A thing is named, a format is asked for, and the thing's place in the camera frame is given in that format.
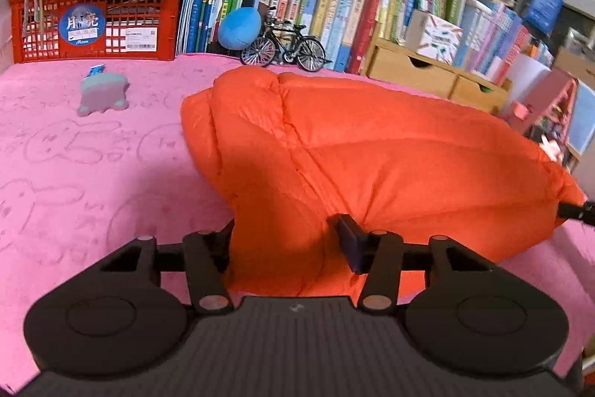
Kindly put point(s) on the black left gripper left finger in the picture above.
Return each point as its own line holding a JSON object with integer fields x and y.
{"x": 130, "y": 309}

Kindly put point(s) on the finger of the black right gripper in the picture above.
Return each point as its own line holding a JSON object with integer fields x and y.
{"x": 584, "y": 213}

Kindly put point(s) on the pink patterned blanket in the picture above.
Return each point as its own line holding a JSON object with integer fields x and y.
{"x": 75, "y": 188}

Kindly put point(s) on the orange puffer jacket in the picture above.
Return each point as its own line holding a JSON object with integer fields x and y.
{"x": 289, "y": 152}

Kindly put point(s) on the wooden drawer organizer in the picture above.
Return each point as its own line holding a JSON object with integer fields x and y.
{"x": 392, "y": 63}

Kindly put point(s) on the blue round ball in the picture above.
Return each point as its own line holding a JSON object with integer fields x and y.
{"x": 239, "y": 28}

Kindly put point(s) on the pink toy house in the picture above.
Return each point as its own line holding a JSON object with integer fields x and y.
{"x": 557, "y": 114}

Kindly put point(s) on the grey small plush toy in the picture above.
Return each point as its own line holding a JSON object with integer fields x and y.
{"x": 101, "y": 91}

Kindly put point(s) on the miniature black bicycle model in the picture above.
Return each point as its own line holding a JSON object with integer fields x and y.
{"x": 283, "y": 42}

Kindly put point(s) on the white pencil pattern box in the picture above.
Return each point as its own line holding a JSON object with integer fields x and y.
{"x": 433, "y": 37}

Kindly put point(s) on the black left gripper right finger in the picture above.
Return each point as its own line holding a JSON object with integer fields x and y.
{"x": 456, "y": 307}

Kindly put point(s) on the row of upright books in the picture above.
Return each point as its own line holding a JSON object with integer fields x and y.
{"x": 362, "y": 1}

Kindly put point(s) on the red plastic crate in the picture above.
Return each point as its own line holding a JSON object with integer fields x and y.
{"x": 78, "y": 29}

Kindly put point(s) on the cardboard box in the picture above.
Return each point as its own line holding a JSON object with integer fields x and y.
{"x": 578, "y": 67}

